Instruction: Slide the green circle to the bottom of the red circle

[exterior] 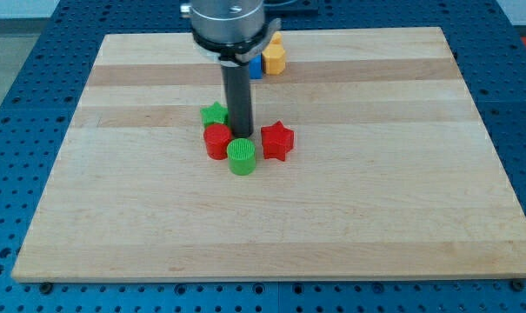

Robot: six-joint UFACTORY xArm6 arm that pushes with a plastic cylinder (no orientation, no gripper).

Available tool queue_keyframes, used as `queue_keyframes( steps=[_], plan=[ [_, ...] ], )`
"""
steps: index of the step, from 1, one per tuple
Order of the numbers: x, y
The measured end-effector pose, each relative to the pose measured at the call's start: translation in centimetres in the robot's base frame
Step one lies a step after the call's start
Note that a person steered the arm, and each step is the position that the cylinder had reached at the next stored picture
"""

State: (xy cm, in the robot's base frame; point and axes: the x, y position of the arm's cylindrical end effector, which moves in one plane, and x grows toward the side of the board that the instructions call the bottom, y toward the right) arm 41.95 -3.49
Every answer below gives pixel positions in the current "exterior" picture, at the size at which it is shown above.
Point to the green cylinder block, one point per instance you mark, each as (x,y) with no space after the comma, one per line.
(242,156)

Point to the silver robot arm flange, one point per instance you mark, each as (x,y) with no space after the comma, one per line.
(230,32)

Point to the yellow block behind arm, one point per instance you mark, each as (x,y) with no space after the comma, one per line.
(276,38)

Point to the red star block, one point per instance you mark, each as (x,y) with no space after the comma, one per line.
(277,141)

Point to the red cylinder block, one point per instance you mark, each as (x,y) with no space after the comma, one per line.
(217,137)

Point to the green star block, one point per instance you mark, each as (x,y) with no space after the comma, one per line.
(214,114)

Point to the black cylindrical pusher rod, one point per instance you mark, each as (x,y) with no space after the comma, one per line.
(236,82)

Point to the blue cube block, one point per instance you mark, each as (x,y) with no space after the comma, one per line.
(256,67)

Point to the yellow hexagon block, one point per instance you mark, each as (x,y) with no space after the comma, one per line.
(274,59)

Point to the light wooden board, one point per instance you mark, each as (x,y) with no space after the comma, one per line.
(392,175)

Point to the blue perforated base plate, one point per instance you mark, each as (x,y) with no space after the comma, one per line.
(36,113)

